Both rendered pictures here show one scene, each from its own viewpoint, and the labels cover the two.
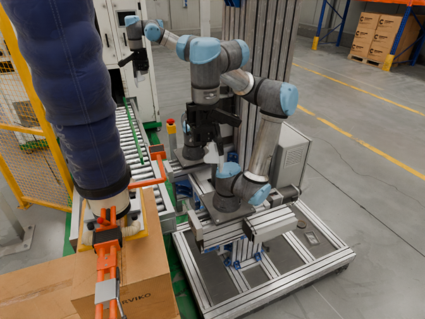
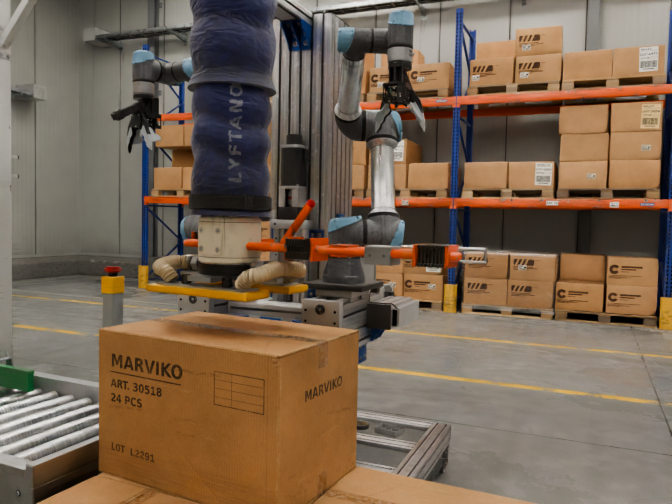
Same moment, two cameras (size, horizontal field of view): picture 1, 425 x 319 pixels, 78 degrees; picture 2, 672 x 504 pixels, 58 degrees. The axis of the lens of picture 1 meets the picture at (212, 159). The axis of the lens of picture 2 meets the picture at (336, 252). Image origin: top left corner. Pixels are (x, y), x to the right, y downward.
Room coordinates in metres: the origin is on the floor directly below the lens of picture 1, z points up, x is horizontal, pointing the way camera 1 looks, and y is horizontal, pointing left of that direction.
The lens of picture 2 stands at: (-0.54, 1.42, 1.25)
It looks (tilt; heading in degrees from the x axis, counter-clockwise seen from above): 3 degrees down; 316
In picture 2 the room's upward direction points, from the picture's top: 1 degrees clockwise
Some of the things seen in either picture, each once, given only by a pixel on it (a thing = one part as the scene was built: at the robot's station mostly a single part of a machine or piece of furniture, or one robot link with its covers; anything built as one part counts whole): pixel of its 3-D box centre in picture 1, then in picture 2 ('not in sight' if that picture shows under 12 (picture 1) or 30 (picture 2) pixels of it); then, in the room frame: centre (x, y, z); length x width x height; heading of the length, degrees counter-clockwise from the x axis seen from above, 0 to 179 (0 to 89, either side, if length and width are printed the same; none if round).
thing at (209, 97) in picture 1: (205, 93); (401, 57); (0.67, 0.02, 1.74); 0.08 x 0.08 x 0.05
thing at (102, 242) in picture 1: (107, 239); (306, 248); (0.65, 0.40, 1.18); 0.10 x 0.08 x 0.06; 107
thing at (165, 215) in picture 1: (125, 226); (128, 434); (1.23, 0.60, 0.58); 0.70 x 0.03 x 0.06; 111
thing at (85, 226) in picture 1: (92, 216); (206, 285); (0.86, 0.56, 1.07); 0.34 x 0.10 x 0.05; 17
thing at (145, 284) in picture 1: (127, 256); (230, 399); (0.88, 0.47, 0.74); 0.60 x 0.40 x 0.40; 18
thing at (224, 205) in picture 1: (227, 195); (343, 267); (0.99, -0.07, 1.09); 0.15 x 0.15 x 0.10
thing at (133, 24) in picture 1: (133, 28); (144, 68); (1.53, 0.41, 1.78); 0.09 x 0.08 x 0.11; 100
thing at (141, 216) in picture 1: (133, 208); (250, 279); (0.91, 0.38, 1.07); 0.34 x 0.10 x 0.05; 17
